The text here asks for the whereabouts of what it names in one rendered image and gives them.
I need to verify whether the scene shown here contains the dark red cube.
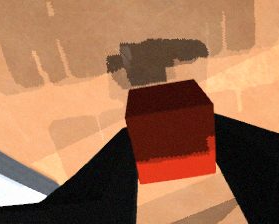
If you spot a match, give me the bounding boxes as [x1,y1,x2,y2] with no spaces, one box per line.
[124,80,216,184]

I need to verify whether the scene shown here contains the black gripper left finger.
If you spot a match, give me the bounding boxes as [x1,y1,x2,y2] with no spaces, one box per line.
[0,127,138,224]

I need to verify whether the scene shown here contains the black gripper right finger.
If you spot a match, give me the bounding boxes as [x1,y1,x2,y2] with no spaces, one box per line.
[213,112,279,224]

